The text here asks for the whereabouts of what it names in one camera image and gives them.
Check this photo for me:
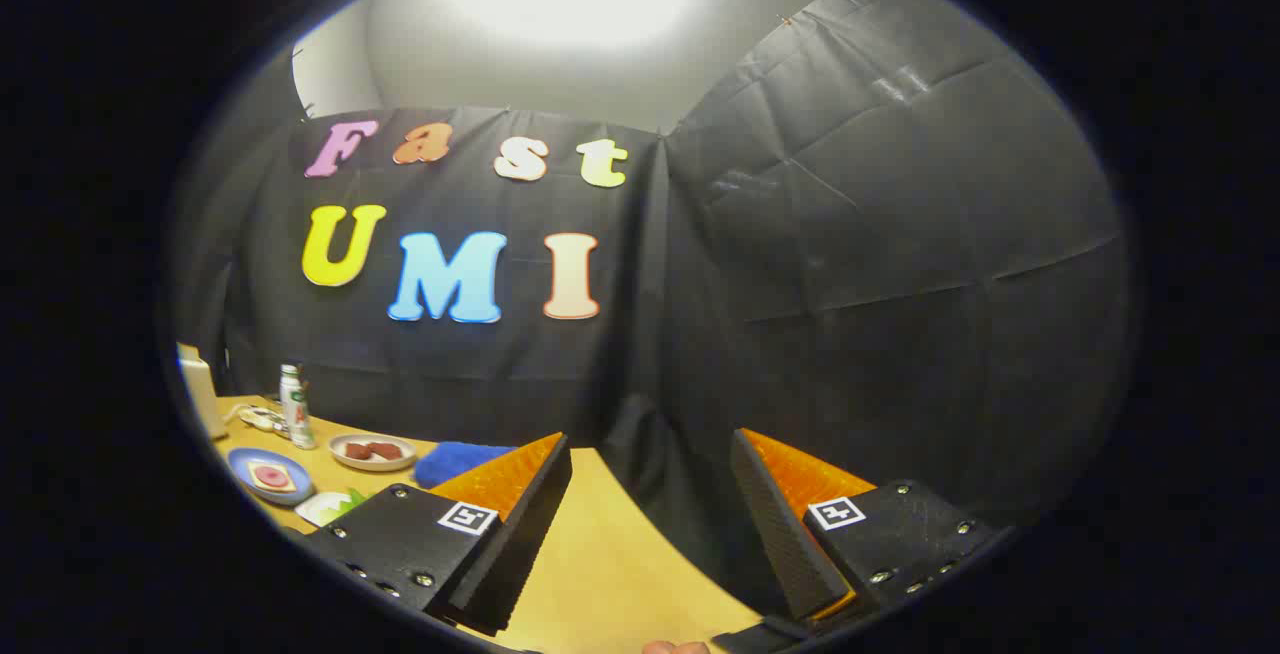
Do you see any blue folded towel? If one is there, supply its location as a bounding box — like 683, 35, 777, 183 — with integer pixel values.
414, 441, 516, 490

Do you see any beige round plate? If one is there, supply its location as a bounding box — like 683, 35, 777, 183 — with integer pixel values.
328, 432, 418, 473

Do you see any white drink bottle green cap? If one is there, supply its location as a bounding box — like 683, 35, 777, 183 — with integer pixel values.
279, 364, 317, 451

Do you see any cream toaster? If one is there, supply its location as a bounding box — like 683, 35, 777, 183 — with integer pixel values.
178, 342, 229, 440

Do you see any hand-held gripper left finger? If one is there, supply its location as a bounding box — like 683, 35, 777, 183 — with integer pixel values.
298, 432, 574, 637

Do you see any black backdrop cloth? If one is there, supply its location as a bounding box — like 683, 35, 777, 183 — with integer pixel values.
170, 0, 1136, 620

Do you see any blue round plate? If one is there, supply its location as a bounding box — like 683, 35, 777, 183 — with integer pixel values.
227, 447, 316, 507

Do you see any white square plate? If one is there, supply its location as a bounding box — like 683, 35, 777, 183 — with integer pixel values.
295, 491, 366, 528

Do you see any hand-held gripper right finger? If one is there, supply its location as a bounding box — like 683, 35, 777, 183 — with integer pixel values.
728, 427, 1006, 630

